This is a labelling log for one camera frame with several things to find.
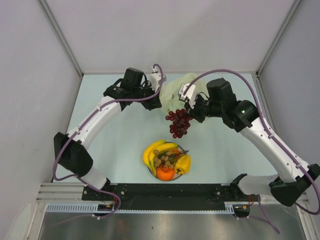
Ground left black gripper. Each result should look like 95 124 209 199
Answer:
132 81 162 111

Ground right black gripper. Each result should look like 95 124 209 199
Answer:
183 94 223 124

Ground pale yellow plastic bag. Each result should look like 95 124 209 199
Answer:
159 73 198 114

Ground dark red fake grapes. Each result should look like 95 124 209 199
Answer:
165 108 193 139

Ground yellow fake banana bunch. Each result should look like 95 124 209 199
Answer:
142 139 178 177

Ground small yellow fake fruit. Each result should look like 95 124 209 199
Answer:
174 154 192 175

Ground brown fake longan branch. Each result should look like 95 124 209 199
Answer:
153 148 189 169

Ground round printed plate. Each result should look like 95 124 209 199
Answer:
142 139 191 181

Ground orange fake tangerine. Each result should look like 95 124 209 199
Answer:
156 165 175 181

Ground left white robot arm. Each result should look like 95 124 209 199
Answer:
53 63 166 200

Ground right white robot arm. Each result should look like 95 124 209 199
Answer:
178 78 320 207

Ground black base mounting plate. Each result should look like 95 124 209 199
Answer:
81 182 251 211

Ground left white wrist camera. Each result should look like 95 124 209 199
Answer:
148 66 167 92

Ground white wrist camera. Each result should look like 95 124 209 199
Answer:
178 83 198 109
148 66 167 92

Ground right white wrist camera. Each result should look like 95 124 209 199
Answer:
178 83 198 109

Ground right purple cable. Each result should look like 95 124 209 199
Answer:
182 68 320 235

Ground purple cable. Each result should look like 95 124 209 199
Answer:
53 63 167 221
182 68 320 235

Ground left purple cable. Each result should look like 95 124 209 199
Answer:
53 63 167 221

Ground white slotted cable duct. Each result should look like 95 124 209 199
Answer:
46 201 237 214

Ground aluminium frame rail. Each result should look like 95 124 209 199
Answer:
36 182 84 203

